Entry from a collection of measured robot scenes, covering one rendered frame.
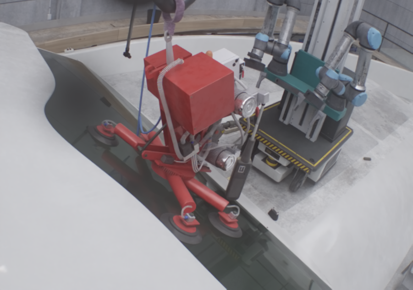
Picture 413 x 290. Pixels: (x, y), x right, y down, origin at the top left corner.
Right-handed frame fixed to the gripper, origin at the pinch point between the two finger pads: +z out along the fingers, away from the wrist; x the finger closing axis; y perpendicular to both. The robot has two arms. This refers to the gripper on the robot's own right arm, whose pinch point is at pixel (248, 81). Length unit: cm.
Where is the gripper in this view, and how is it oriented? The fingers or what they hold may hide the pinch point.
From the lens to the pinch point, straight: 214.2
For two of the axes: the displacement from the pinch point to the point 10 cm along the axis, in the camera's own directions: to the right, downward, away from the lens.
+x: -8.2, -3.5, 4.6
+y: 4.7, 0.3, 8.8
